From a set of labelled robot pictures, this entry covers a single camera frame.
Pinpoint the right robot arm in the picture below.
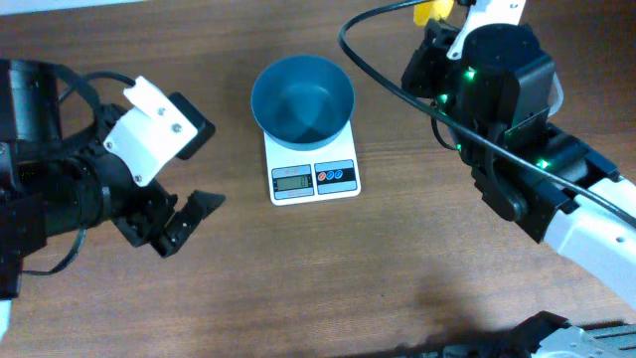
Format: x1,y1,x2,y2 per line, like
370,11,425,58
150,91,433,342
401,20,635,305

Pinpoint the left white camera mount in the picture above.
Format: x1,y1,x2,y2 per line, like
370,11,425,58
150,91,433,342
103,77,197,187

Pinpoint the left black cable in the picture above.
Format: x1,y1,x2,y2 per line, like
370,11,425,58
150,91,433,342
22,71,138,277

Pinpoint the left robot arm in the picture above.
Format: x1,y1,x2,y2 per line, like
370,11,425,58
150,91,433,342
1,59,225,328

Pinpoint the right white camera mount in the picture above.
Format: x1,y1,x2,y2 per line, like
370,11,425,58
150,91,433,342
446,0,526,61

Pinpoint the yellow measuring scoop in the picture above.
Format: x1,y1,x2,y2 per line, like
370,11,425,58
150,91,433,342
413,0,454,27

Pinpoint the right black cable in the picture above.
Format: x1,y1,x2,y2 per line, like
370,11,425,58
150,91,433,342
337,0,636,230

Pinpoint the teal plastic bowl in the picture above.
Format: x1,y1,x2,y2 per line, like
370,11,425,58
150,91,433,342
250,54,356,151

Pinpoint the white digital kitchen scale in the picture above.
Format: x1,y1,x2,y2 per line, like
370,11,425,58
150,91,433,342
263,122,362,206

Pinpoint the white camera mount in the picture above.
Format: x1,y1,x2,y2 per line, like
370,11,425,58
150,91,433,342
103,77,197,187
446,0,526,61

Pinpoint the black cable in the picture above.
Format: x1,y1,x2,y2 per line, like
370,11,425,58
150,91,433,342
337,0,636,230
22,71,138,277

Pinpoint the clear plastic bean container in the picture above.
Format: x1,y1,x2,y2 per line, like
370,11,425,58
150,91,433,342
548,74,564,117

